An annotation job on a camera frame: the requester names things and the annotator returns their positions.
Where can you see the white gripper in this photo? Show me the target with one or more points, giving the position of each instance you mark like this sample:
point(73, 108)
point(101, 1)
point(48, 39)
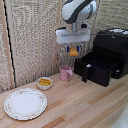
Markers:
point(71, 35)

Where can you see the yellow food block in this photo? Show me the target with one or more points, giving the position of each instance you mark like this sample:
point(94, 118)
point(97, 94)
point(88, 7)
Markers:
point(73, 52)

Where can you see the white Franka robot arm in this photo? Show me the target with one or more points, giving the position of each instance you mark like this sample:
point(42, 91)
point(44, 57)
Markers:
point(78, 10)

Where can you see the pink mug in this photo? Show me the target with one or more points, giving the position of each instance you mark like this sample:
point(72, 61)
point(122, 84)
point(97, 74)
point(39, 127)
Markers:
point(65, 74)

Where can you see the yellow food in bowl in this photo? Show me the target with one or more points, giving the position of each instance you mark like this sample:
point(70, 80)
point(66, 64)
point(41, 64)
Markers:
point(44, 81)

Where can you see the small white bowl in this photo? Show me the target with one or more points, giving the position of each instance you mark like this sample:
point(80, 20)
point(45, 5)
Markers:
point(44, 86)

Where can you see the white floral rim plate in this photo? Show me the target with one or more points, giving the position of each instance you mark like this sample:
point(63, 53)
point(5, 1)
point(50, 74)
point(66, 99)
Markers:
point(25, 104)

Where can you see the wooden screen post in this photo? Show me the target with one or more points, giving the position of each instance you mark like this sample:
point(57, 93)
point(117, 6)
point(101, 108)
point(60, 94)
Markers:
point(4, 46)

